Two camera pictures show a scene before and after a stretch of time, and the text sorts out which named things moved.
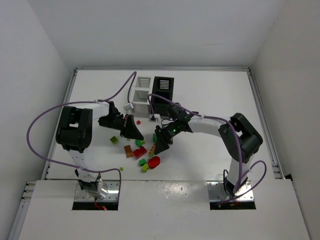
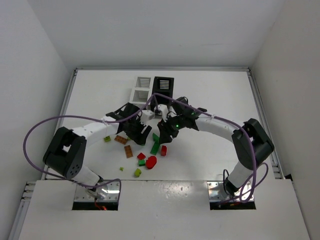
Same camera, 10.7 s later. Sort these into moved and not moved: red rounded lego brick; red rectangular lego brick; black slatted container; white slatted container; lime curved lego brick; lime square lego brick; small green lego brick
Moved: lime curved lego brick; lime square lego brick; red rounded lego brick; red rectangular lego brick
Not moved: white slatted container; small green lego brick; black slatted container
